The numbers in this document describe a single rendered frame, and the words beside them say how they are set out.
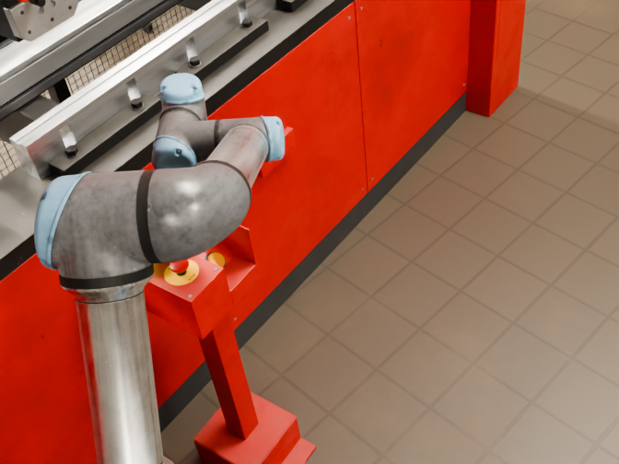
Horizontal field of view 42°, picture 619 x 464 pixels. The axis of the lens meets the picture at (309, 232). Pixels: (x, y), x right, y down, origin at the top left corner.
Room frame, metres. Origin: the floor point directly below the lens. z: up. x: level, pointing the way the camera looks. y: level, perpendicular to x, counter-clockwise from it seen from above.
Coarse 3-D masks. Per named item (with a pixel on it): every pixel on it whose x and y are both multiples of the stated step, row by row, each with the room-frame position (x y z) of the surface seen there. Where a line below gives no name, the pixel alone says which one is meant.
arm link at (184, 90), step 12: (168, 84) 1.19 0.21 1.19; (180, 84) 1.19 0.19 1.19; (192, 84) 1.18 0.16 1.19; (168, 96) 1.16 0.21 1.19; (180, 96) 1.16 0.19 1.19; (192, 96) 1.16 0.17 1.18; (168, 108) 1.15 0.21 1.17; (192, 108) 1.15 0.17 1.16; (204, 108) 1.19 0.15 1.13; (204, 120) 1.18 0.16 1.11
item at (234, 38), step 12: (240, 24) 1.88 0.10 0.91; (252, 24) 1.87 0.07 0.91; (264, 24) 1.87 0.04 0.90; (228, 36) 1.83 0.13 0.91; (240, 36) 1.82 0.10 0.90; (252, 36) 1.83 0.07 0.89; (216, 48) 1.78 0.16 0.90; (228, 48) 1.77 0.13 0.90; (240, 48) 1.80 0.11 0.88; (204, 60) 1.73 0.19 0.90; (216, 60) 1.73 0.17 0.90; (180, 72) 1.69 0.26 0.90; (192, 72) 1.68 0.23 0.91; (204, 72) 1.70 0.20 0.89
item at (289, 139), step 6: (288, 132) 1.77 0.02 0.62; (288, 138) 1.76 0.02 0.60; (294, 138) 1.78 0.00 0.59; (288, 144) 1.76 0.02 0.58; (294, 144) 1.78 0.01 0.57; (288, 150) 1.76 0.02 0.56; (264, 162) 1.69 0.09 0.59; (270, 162) 1.70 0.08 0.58; (276, 162) 1.72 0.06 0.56; (264, 168) 1.68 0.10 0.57; (270, 168) 1.70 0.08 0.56; (258, 174) 1.68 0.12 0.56; (264, 174) 1.68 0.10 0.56
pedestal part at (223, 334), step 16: (224, 320) 1.17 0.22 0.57; (208, 336) 1.15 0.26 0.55; (224, 336) 1.16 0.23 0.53; (208, 352) 1.16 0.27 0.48; (224, 352) 1.15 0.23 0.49; (208, 368) 1.17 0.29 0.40; (224, 368) 1.14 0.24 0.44; (240, 368) 1.18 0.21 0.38; (224, 384) 1.15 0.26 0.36; (240, 384) 1.17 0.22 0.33; (224, 400) 1.16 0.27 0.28; (240, 400) 1.15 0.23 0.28; (224, 416) 1.17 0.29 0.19; (240, 416) 1.14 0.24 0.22; (256, 416) 1.18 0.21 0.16; (240, 432) 1.14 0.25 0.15
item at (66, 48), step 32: (96, 0) 1.96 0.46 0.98; (128, 0) 1.96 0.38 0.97; (160, 0) 2.03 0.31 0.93; (64, 32) 1.82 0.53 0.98; (96, 32) 1.86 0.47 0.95; (128, 32) 1.94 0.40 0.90; (0, 64) 1.71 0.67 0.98; (32, 64) 1.72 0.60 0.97; (64, 64) 1.79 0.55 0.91; (0, 96) 1.64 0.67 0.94; (32, 96) 1.70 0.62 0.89
